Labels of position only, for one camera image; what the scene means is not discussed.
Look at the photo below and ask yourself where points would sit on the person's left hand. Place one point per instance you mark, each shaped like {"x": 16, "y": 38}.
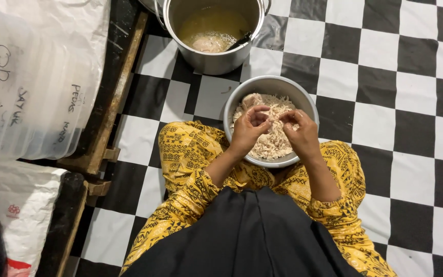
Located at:
{"x": 244, "y": 132}

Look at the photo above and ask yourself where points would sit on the person's right hand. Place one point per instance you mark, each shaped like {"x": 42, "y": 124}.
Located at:
{"x": 304, "y": 136}

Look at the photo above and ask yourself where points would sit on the small chicken meat strip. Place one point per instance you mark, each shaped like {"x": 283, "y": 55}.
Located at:
{"x": 275, "y": 120}

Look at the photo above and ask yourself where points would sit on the heap of shredded chicken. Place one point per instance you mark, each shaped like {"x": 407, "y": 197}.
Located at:
{"x": 273, "y": 144}

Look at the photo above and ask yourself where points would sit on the whole cooked chicken piece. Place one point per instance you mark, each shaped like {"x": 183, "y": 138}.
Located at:
{"x": 251, "y": 100}

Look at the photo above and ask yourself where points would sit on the round metal bowl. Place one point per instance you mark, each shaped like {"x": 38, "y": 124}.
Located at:
{"x": 237, "y": 92}

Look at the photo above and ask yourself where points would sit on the yellow patterned garment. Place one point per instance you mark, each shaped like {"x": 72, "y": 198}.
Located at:
{"x": 189, "y": 161}

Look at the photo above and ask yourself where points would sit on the large steel stock pot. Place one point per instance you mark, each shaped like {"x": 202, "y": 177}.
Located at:
{"x": 213, "y": 61}

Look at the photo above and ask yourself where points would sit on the black white checkered mat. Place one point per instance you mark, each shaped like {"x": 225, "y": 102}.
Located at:
{"x": 390, "y": 115}

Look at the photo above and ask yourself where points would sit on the black ladle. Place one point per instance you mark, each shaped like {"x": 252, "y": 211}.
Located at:
{"x": 240, "y": 40}

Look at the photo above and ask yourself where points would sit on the chicken piece in broth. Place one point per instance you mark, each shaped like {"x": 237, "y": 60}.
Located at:
{"x": 210, "y": 44}

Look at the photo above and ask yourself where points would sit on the black cloth garment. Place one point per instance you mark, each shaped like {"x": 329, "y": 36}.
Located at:
{"x": 244, "y": 238}

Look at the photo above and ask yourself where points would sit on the yellow broth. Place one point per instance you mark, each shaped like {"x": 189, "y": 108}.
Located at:
{"x": 210, "y": 21}

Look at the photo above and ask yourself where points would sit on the long wooden pallet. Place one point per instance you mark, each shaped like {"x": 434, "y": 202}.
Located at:
{"x": 110, "y": 104}

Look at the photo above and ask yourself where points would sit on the steel vessel edge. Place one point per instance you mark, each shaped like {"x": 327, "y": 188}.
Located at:
{"x": 147, "y": 4}

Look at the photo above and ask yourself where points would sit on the dark wooden pallet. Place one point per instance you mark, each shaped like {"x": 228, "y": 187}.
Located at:
{"x": 65, "y": 223}

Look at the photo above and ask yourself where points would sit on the stack of clear plastic containers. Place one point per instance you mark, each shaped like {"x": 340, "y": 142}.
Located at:
{"x": 29, "y": 88}

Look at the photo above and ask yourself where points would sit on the white sack with red print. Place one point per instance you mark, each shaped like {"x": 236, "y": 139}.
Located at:
{"x": 25, "y": 204}

